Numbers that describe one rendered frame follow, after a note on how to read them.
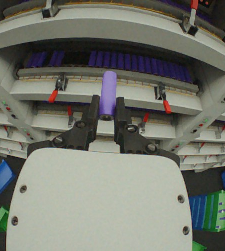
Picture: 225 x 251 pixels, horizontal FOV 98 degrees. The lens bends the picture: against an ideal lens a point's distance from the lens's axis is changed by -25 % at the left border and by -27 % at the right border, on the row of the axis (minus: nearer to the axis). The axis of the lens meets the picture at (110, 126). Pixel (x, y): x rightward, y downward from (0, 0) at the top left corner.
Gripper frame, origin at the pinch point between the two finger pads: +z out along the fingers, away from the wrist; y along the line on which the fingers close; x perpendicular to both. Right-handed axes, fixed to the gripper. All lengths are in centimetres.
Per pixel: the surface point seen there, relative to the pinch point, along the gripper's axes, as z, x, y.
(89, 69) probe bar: 23.4, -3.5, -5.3
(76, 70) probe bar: 22.9, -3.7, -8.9
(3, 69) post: 19.3, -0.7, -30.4
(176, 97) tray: 21.2, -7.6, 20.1
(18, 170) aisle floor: 32, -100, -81
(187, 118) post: 23.7, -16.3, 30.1
